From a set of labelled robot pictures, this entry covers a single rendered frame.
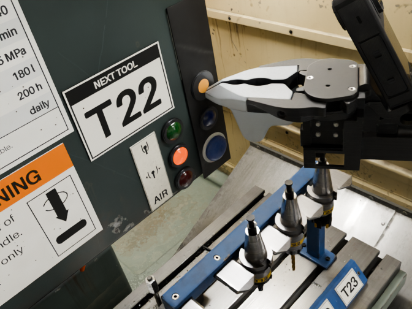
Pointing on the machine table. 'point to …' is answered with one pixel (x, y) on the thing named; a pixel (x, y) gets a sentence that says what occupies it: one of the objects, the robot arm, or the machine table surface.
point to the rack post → (316, 247)
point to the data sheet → (25, 92)
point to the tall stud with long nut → (153, 289)
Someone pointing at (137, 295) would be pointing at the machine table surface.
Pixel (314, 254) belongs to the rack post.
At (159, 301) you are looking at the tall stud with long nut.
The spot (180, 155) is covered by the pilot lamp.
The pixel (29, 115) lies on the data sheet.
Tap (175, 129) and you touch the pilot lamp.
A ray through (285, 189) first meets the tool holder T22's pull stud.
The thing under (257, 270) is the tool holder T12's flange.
